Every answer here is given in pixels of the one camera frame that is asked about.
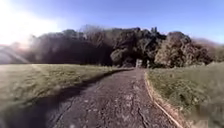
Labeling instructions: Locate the dense wood of trees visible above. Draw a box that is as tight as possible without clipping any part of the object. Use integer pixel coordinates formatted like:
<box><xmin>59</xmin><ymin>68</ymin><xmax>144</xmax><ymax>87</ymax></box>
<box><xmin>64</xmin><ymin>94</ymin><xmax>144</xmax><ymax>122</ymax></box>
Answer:
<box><xmin>18</xmin><ymin>23</ymin><xmax>224</xmax><ymax>70</ymax></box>

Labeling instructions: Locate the grey-brown gravel path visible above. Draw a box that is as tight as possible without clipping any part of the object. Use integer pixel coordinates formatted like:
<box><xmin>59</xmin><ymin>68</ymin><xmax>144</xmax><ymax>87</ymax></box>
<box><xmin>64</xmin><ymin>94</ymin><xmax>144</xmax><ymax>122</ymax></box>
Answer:
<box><xmin>41</xmin><ymin>67</ymin><xmax>184</xmax><ymax>128</ymax></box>

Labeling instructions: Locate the green grass field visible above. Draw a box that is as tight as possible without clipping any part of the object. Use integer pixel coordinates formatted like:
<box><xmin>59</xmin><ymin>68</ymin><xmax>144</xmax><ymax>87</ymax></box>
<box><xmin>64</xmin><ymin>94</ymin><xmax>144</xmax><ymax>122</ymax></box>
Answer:
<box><xmin>0</xmin><ymin>63</ymin><xmax>135</xmax><ymax>128</ymax></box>

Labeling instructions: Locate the grass verge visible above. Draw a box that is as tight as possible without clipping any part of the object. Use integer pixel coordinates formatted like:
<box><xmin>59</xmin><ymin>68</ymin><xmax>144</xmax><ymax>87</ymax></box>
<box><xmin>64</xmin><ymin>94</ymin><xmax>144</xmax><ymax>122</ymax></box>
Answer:
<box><xmin>144</xmin><ymin>61</ymin><xmax>224</xmax><ymax>128</ymax></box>

